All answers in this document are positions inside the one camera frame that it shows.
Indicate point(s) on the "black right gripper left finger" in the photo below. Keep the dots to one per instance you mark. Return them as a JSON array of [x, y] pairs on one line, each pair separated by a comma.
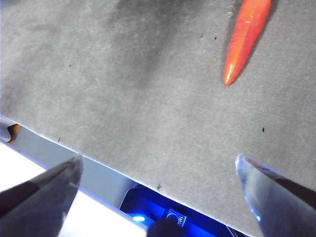
[[37, 207]]

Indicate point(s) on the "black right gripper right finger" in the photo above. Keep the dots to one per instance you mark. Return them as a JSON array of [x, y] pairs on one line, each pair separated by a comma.
[[284, 205]]

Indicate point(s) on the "orange carrot with green leaves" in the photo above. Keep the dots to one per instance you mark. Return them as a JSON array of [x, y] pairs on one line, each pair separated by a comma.
[[244, 37]]

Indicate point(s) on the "small orange and black object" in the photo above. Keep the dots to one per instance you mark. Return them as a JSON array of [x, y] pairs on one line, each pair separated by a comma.
[[14, 132]]

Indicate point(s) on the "black device with blue light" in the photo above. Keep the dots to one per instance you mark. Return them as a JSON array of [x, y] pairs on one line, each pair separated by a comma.
[[148, 205]]

